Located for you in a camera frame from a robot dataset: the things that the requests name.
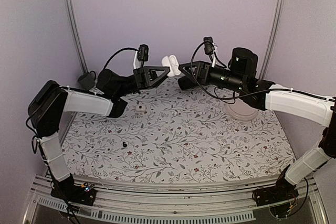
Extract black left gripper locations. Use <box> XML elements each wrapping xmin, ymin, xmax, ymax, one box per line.
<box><xmin>115</xmin><ymin>66</ymin><xmax>173</xmax><ymax>98</ymax></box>

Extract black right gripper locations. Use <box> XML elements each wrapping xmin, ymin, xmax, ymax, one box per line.
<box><xmin>178</xmin><ymin>61</ymin><xmax>245</xmax><ymax>93</ymax></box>

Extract white earbud charging case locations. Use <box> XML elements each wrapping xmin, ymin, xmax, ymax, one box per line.
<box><xmin>161</xmin><ymin>55</ymin><xmax>181</xmax><ymax>77</ymax></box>

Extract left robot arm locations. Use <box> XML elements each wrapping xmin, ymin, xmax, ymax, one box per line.
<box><xmin>26</xmin><ymin>66</ymin><xmax>171</xmax><ymax>200</ymax></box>

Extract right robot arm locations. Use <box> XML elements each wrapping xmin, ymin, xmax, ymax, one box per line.
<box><xmin>173</xmin><ymin>47</ymin><xmax>335</xmax><ymax>201</ymax></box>

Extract black cylinder speaker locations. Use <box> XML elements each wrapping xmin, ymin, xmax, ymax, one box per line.
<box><xmin>178</xmin><ymin>76</ymin><xmax>197</xmax><ymax>90</ymax></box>

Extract small white round device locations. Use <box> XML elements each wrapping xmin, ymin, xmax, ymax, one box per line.
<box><xmin>135</xmin><ymin>104</ymin><xmax>146</xmax><ymax>112</ymax></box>

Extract floral patterned table mat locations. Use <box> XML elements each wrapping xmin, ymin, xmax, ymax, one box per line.
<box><xmin>62</xmin><ymin>78</ymin><xmax>295</xmax><ymax>184</ymax></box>

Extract white round dish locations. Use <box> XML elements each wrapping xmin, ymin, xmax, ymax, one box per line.
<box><xmin>225</xmin><ymin>99</ymin><xmax>258</xmax><ymax>122</ymax></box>

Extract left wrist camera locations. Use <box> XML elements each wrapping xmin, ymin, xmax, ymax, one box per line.
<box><xmin>133</xmin><ymin>44</ymin><xmax>149</xmax><ymax>69</ymax></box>

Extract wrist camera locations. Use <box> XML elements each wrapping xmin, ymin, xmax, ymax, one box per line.
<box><xmin>203</xmin><ymin>37</ymin><xmax>217</xmax><ymax>68</ymax></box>
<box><xmin>133</xmin><ymin>44</ymin><xmax>149</xmax><ymax>69</ymax></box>

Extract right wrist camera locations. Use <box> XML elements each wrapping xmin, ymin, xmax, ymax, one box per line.
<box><xmin>203</xmin><ymin>37</ymin><xmax>217</xmax><ymax>68</ymax></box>

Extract right aluminium corner post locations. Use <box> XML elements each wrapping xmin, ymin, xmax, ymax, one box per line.
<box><xmin>259</xmin><ymin>0</ymin><xmax>285</xmax><ymax>79</ymax></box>

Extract aluminium corner post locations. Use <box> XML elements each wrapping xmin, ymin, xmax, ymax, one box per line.
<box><xmin>259</xmin><ymin>0</ymin><xmax>285</xmax><ymax>79</ymax></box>
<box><xmin>64</xmin><ymin>0</ymin><xmax>88</xmax><ymax>73</ymax></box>

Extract left aluminium corner post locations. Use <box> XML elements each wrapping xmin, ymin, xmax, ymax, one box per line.
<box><xmin>64</xmin><ymin>0</ymin><xmax>88</xmax><ymax>73</ymax></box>

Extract aluminium front rail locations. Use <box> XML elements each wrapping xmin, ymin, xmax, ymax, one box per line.
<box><xmin>23</xmin><ymin>175</ymin><xmax>329</xmax><ymax>223</ymax></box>

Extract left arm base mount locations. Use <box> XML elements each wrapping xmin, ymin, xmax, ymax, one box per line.
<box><xmin>51</xmin><ymin>183</ymin><xmax>97</xmax><ymax>206</ymax></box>

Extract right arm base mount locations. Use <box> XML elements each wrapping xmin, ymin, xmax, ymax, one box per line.
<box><xmin>252</xmin><ymin>185</ymin><xmax>299</xmax><ymax>206</ymax></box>

